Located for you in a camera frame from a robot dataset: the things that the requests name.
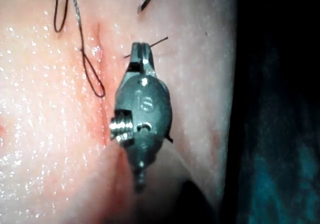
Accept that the right arm needle driver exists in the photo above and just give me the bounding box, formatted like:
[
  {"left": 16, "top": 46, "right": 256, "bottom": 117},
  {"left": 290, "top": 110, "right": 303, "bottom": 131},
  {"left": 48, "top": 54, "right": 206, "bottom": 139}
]
[{"left": 110, "top": 70, "right": 174, "bottom": 148}]

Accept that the right arm needle driver jaw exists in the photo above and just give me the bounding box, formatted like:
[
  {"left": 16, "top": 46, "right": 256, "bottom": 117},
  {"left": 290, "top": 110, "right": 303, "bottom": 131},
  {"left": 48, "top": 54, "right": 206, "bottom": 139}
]
[
  {"left": 141, "top": 43, "right": 158, "bottom": 78},
  {"left": 126, "top": 42, "right": 143, "bottom": 74}
]

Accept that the black thread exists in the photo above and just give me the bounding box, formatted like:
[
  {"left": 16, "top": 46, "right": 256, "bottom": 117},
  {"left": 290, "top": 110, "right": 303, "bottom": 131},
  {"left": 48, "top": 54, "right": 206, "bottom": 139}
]
[{"left": 53, "top": 0, "right": 169, "bottom": 99}]

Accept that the tissue pad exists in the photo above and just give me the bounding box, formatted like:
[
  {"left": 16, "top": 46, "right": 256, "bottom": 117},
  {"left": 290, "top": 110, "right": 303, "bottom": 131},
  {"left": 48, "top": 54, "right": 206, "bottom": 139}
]
[{"left": 0, "top": 0, "right": 239, "bottom": 224}]

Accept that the blue-green cloth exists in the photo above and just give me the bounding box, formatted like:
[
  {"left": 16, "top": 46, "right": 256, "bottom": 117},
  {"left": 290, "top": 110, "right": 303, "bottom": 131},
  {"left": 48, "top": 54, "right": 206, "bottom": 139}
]
[{"left": 237, "top": 37, "right": 320, "bottom": 224}]

